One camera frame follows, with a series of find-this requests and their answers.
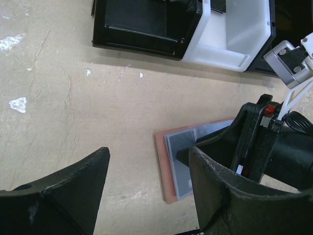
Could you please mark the black left bin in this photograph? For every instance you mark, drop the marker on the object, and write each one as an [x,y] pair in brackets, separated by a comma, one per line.
[162,28]

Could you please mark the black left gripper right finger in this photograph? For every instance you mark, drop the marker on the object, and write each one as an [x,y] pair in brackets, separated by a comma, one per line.
[230,204]

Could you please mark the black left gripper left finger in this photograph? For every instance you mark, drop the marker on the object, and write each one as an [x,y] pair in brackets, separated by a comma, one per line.
[65,202]

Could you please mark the white middle bin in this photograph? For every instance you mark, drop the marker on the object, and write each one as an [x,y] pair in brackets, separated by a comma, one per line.
[230,40]

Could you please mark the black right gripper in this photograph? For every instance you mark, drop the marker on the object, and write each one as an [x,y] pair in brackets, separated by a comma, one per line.
[263,145]

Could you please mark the dark grey card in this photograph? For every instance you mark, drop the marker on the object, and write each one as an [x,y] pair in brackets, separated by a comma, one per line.
[180,172]

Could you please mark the black card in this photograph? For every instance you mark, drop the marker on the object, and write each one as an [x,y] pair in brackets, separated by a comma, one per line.
[218,6]

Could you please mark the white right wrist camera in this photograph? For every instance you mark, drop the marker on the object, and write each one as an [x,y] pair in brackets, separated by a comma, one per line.
[294,66]

